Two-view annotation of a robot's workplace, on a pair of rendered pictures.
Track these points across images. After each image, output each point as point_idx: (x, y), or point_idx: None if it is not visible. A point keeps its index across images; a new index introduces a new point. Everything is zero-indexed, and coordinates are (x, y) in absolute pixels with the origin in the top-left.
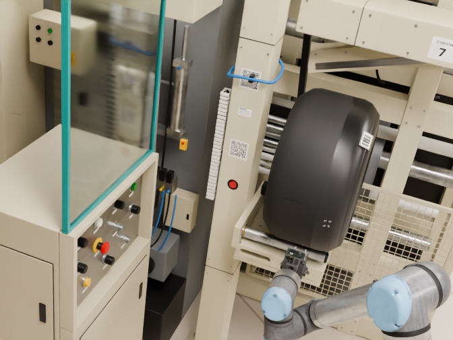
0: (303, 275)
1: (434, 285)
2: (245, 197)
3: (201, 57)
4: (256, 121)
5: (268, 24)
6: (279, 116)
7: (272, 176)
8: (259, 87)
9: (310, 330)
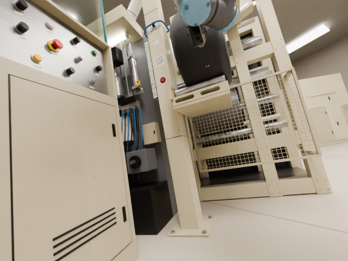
0: (204, 28)
1: None
2: (171, 83)
3: (141, 61)
4: (162, 42)
5: (152, 2)
6: None
7: (171, 30)
8: (158, 27)
9: (221, 1)
